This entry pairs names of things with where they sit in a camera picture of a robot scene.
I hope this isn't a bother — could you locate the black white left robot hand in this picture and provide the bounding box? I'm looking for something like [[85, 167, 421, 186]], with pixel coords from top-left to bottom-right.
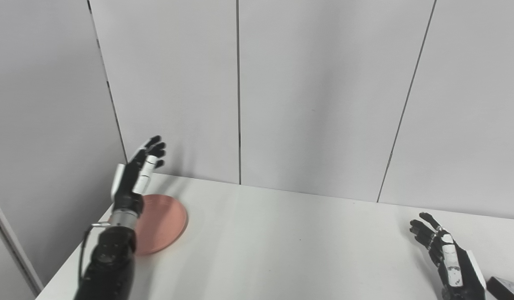
[[110, 135, 167, 214]]

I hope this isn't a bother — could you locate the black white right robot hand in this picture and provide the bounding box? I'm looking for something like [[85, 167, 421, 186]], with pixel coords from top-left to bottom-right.
[[409, 212, 487, 300]]

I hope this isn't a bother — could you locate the chocolate cake slice with fruit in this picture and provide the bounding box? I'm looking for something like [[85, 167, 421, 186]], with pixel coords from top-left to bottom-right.
[[487, 276, 514, 300]]

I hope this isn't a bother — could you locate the pink round plate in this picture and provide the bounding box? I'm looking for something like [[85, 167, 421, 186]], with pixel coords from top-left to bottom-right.
[[108, 194, 188, 255]]

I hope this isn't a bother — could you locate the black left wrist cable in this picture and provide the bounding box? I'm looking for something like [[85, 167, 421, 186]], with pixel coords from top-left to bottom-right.
[[77, 222, 112, 292]]

